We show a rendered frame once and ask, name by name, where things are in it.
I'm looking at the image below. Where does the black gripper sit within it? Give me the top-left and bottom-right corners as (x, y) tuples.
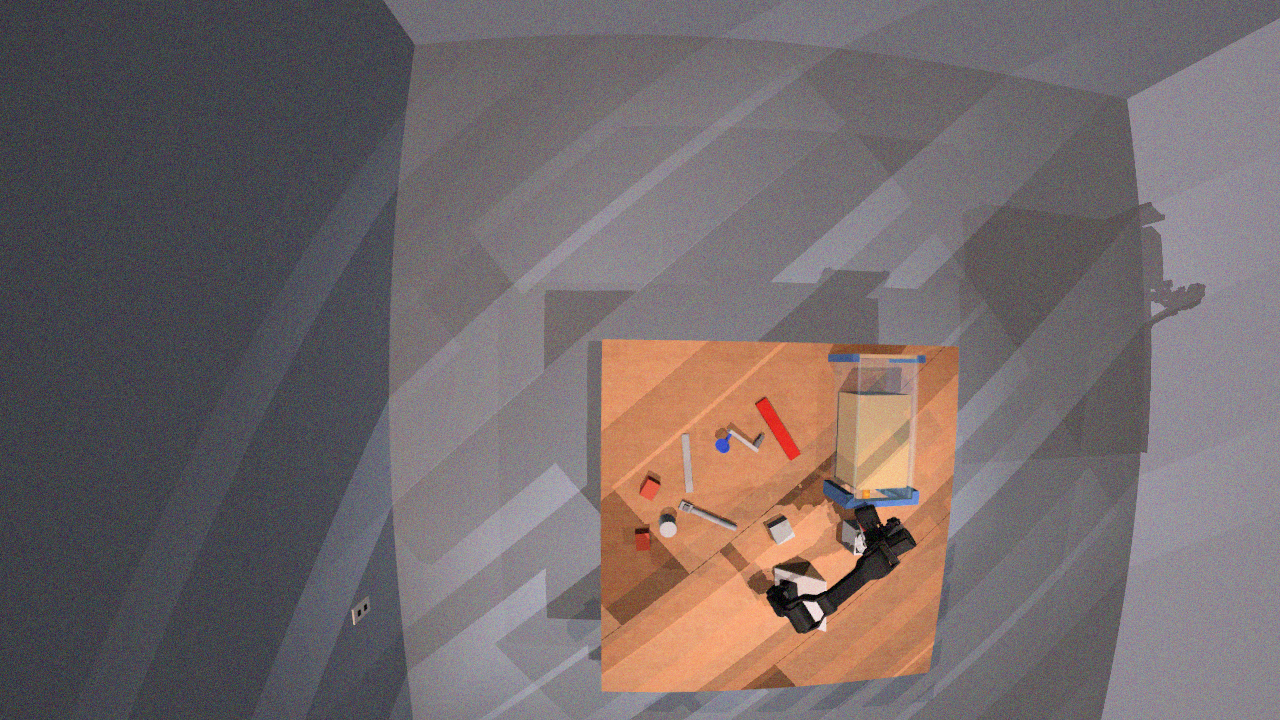
(854, 503), (886, 546)

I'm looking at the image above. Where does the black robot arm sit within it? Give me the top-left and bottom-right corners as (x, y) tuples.
(765, 518), (916, 634)

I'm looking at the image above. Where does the grey flat bar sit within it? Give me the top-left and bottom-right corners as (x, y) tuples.
(682, 433), (694, 493)

